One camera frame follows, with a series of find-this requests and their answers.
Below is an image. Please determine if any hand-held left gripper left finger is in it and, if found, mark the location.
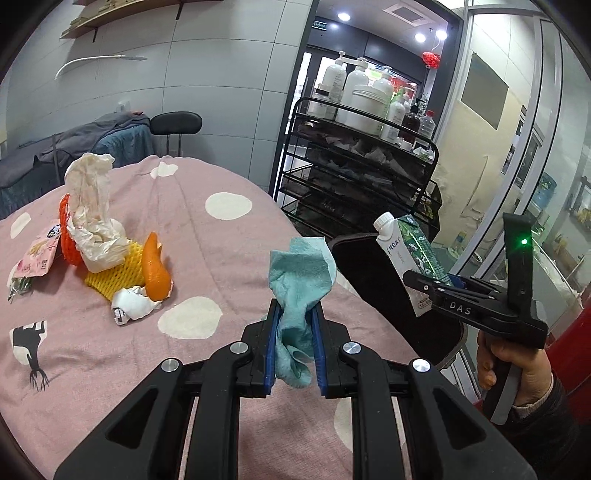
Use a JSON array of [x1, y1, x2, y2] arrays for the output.
[[53, 299, 280, 480]]

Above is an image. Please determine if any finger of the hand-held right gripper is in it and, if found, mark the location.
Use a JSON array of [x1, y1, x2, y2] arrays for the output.
[[402, 270, 456, 304], [445, 273, 504, 297]]

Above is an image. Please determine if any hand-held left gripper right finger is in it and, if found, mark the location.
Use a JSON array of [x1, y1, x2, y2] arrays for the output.
[[311, 307, 527, 480]]

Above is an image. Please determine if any white green milk carton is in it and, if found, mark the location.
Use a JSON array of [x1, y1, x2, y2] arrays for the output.
[[373, 212, 455, 318]]

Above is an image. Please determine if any teal cloth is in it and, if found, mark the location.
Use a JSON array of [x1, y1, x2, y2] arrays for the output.
[[265, 236, 339, 389]]

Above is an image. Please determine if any yellow foam fruit net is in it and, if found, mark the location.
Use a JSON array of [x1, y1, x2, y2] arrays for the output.
[[84, 240, 149, 304]]

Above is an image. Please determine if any orange-red foam fruit net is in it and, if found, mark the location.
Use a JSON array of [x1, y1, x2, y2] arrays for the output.
[[58, 194, 86, 267]]

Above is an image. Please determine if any person's right forearm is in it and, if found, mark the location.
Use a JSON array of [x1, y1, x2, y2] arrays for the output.
[[501, 378, 581, 480]]

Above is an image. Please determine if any person's right hand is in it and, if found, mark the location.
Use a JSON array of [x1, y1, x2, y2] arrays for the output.
[[475, 330, 555, 408]]

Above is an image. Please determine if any black chair with wide back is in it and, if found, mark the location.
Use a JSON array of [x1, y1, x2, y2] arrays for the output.
[[330, 233, 467, 371]]

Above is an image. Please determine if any red bin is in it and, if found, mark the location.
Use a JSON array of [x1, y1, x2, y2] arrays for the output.
[[544, 318, 591, 400]]

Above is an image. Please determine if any pink dotted blanket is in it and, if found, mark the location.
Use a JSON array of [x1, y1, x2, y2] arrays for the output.
[[0, 154, 462, 480]]

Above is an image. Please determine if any blue water jug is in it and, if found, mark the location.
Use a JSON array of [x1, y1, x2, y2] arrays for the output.
[[537, 172, 558, 209]]

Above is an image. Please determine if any orange peel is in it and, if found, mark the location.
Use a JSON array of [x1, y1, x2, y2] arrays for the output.
[[141, 232, 174, 300]]

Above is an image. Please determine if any crumpled white printed wrapper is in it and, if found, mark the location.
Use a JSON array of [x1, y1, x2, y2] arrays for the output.
[[111, 285, 164, 326]]

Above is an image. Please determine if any group of white bottles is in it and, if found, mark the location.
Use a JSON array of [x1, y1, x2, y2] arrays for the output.
[[307, 51, 437, 151]]

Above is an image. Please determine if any pink snack packet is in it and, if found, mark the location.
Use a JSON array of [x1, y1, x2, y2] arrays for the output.
[[13, 224, 64, 278]]

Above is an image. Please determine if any green crumpled packet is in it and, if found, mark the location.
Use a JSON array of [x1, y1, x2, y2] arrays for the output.
[[6, 274, 34, 304]]

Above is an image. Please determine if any ceiling air vent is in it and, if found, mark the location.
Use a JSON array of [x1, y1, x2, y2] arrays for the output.
[[383, 2, 433, 27]]

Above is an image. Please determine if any bed with grey blue covers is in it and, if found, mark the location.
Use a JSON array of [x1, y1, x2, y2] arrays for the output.
[[0, 111, 156, 221]]

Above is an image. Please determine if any black wire trolley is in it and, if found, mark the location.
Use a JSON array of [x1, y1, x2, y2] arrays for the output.
[[273, 96, 440, 241]]

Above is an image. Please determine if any black stool with metal post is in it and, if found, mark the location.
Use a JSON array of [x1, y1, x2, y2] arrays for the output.
[[150, 112, 204, 158]]

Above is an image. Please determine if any white curved wall rail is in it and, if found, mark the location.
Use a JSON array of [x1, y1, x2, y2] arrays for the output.
[[55, 54, 148, 80]]

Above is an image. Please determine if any wooden wall shelf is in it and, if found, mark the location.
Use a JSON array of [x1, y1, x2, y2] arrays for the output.
[[60, 0, 208, 40]]

